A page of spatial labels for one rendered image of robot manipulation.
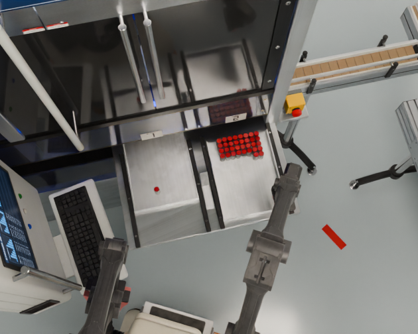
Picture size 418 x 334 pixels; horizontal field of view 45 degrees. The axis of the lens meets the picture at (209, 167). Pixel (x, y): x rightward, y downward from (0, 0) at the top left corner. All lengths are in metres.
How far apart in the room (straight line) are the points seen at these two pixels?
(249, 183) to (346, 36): 1.70
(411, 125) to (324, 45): 0.99
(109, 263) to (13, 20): 0.68
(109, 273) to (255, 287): 0.41
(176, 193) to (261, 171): 0.36
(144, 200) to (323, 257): 1.27
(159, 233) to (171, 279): 0.89
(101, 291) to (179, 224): 0.70
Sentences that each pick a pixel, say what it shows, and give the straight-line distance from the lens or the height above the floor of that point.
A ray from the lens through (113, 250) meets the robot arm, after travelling 1.50.
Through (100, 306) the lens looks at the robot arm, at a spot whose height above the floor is 1.52.
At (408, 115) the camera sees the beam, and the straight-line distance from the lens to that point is 2.71.
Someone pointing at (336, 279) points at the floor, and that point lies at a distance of 2.95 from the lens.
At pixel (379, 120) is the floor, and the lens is 3.28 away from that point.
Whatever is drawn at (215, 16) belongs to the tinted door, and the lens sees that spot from 1.39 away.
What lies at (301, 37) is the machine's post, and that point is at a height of 1.54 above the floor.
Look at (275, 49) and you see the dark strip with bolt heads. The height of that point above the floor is 1.49.
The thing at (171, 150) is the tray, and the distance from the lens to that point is 2.10.
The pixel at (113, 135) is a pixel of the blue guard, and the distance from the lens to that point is 1.93.
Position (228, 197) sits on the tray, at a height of 0.88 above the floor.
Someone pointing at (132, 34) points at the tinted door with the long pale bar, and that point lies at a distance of 1.38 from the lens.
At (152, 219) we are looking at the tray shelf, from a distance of 2.03.
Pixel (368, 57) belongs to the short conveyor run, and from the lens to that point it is 2.33.
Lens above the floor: 2.85
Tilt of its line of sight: 72 degrees down
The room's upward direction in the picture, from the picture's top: straight up
